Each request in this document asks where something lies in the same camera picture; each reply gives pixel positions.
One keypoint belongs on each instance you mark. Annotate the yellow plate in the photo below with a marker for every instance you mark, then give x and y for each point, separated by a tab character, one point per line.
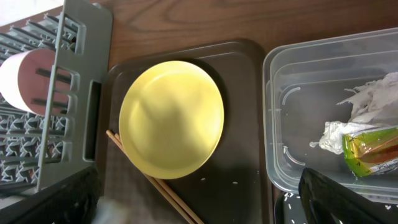
171	119

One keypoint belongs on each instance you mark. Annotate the clear plastic waste bin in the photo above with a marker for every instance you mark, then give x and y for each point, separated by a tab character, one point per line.
307	84

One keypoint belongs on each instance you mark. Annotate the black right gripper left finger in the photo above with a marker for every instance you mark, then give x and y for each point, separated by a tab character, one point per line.
72	200

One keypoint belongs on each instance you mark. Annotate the white tissue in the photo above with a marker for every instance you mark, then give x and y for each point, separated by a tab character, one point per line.
374	106

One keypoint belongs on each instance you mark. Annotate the dark brown serving tray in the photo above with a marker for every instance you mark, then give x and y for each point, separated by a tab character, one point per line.
232	186

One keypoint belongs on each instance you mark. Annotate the green yellow snack wrapper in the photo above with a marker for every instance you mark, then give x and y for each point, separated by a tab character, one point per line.
372	151

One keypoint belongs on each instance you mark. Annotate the wooden chopstick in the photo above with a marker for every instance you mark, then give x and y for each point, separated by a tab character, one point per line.
195	217
118	143

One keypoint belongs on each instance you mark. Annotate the black waste tray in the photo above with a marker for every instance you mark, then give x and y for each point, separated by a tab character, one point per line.
288	207

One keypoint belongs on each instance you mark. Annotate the grey plastic dish rack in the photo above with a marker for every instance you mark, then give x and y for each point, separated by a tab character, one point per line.
39	151

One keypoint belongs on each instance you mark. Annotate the pink white bowl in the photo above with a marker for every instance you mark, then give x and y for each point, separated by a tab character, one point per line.
25	80

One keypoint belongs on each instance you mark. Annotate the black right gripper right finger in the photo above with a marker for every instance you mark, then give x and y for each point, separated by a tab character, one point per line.
326	201

